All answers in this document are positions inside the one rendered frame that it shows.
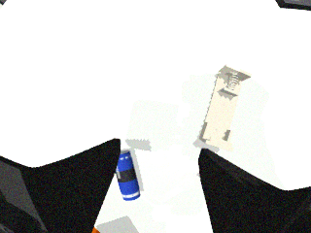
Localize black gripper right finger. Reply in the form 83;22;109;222
197;148;311;233

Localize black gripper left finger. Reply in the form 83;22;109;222
0;137;121;233

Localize blue cylindrical battery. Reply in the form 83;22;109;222
116;150;140;201

